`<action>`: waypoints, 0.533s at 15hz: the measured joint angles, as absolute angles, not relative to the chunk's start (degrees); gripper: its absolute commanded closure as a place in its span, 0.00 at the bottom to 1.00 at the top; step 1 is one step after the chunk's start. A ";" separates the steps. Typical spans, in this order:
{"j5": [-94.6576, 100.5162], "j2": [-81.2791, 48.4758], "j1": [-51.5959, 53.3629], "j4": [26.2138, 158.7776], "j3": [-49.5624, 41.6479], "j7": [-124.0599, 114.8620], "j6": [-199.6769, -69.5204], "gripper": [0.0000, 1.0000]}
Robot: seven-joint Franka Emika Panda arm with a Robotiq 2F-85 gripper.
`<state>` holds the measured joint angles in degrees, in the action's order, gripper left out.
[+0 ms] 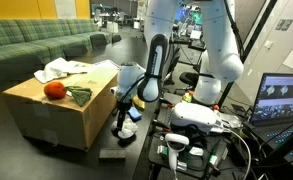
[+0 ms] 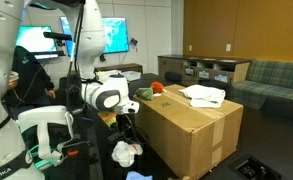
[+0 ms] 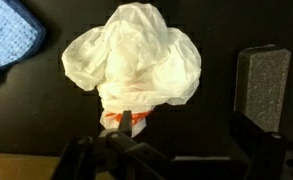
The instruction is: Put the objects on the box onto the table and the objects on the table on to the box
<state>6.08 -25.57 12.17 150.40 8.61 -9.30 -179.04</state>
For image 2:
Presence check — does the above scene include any seated person in black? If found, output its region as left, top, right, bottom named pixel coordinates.
left=4, top=46, right=56, bottom=116

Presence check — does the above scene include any large cardboard box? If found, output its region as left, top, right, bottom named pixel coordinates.
left=134, top=85, right=243, bottom=179

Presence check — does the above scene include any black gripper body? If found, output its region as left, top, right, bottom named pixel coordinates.
left=116, top=115, right=133, bottom=139

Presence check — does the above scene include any green plush leaf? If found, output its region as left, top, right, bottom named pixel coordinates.
left=135, top=88, right=153, bottom=100

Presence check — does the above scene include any green plaid sofa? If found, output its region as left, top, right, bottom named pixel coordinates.
left=231, top=60, right=293, bottom=109

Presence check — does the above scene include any wall monitor screen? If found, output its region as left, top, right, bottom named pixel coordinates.
left=60, top=16, right=129, bottom=56

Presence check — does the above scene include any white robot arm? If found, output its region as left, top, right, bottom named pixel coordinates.
left=0, top=0, right=131, bottom=180

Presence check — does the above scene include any black rectangular block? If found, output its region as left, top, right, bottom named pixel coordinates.
left=107, top=132, right=122, bottom=144

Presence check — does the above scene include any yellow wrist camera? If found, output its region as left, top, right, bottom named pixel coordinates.
left=98, top=111, right=118, bottom=130

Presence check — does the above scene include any white cloth towel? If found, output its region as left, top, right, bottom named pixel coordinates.
left=180, top=85, right=226, bottom=108

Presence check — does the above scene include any white red cloth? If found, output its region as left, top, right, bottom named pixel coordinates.
left=111, top=141, right=143, bottom=167

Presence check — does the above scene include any black floor box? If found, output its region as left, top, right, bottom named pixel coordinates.
left=228, top=154, right=282, bottom=180

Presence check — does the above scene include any white VR headset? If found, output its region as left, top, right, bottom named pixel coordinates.
left=17, top=105, right=74, bottom=164

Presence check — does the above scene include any wooden sideboard cabinet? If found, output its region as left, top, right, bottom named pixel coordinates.
left=158, top=54, right=250, bottom=85

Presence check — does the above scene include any red orange plush ball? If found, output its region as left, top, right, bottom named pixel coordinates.
left=151, top=81, right=164, bottom=93

